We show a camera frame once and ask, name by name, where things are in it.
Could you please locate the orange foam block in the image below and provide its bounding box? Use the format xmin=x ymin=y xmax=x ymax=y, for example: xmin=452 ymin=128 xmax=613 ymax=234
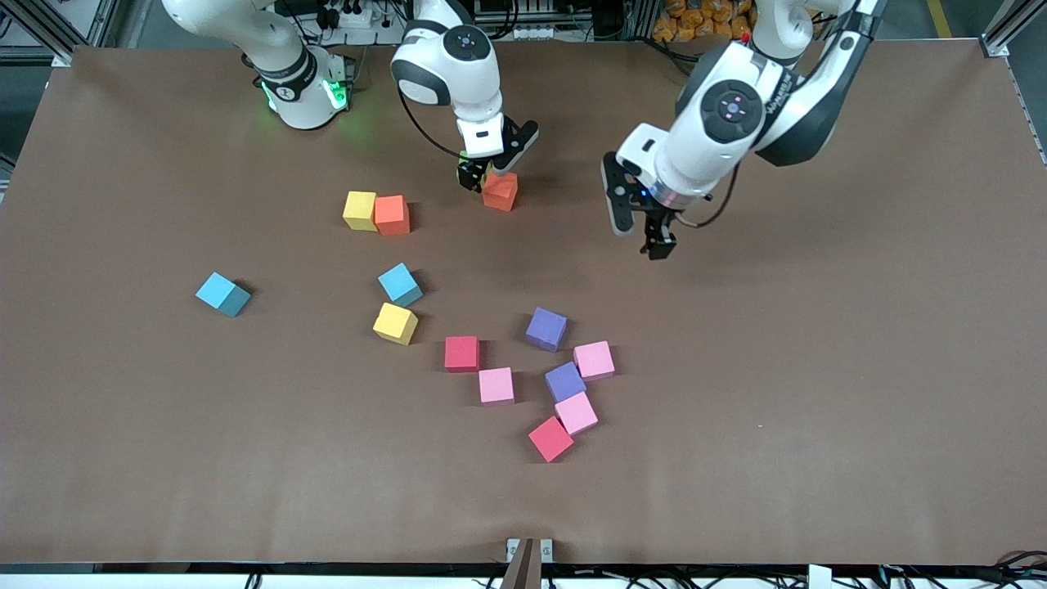
xmin=481 ymin=170 xmax=519 ymax=213
xmin=374 ymin=195 xmax=411 ymax=237

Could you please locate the pink foam block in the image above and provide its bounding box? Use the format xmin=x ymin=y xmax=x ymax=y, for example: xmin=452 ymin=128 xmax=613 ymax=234
xmin=554 ymin=391 xmax=600 ymax=436
xmin=573 ymin=340 xmax=616 ymax=382
xmin=478 ymin=366 xmax=516 ymax=407

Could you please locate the purple foam block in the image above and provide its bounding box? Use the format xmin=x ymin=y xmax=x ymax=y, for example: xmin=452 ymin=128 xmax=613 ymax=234
xmin=544 ymin=362 xmax=587 ymax=403
xmin=525 ymin=307 xmax=569 ymax=353

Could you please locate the yellow foam block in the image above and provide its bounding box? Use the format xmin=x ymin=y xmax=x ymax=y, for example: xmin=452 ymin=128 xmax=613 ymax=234
xmin=342 ymin=191 xmax=379 ymax=232
xmin=372 ymin=302 xmax=420 ymax=347

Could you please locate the blue foam block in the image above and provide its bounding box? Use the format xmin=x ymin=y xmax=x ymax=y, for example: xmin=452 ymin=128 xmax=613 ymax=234
xmin=377 ymin=262 xmax=425 ymax=308
xmin=195 ymin=272 xmax=253 ymax=318

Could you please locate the pile of orange snack bags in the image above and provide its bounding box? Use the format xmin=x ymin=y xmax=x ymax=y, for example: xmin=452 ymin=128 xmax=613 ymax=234
xmin=652 ymin=0 xmax=753 ymax=43

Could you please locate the white power strip with plugs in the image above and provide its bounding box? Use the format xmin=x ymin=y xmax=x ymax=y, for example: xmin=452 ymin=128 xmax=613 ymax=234
xmin=309 ymin=0 xmax=410 ymax=46

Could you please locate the red foam block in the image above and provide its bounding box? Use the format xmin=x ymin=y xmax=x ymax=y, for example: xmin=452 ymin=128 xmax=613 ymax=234
xmin=528 ymin=416 xmax=576 ymax=464
xmin=444 ymin=335 xmax=482 ymax=374

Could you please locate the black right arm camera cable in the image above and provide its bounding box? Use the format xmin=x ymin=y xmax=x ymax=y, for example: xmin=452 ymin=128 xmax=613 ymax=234
xmin=397 ymin=82 xmax=463 ymax=160

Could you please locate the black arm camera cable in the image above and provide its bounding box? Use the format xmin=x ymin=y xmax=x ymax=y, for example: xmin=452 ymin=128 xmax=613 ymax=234
xmin=397 ymin=82 xmax=463 ymax=160
xmin=675 ymin=160 xmax=741 ymax=230

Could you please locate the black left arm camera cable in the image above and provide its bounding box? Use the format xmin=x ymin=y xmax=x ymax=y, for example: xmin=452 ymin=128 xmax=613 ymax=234
xmin=675 ymin=160 xmax=741 ymax=230

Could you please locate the grey metal mount bracket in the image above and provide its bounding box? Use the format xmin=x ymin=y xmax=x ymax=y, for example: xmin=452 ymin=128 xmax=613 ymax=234
xmin=506 ymin=537 xmax=555 ymax=564

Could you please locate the brown camera mast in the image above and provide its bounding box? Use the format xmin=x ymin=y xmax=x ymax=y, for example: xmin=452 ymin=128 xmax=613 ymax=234
xmin=499 ymin=537 xmax=543 ymax=589

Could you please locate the aluminium frame post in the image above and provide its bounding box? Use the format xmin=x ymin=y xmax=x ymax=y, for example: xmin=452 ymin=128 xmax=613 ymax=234
xmin=980 ymin=0 xmax=1047 ymax=58
xmin=0 ymin=0 xmax=124 ymax=66

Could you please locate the bundle of thin cables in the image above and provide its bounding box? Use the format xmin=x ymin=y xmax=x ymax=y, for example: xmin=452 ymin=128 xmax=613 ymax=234
xmin=969 ymin=550 xmax=1047 ymax=587

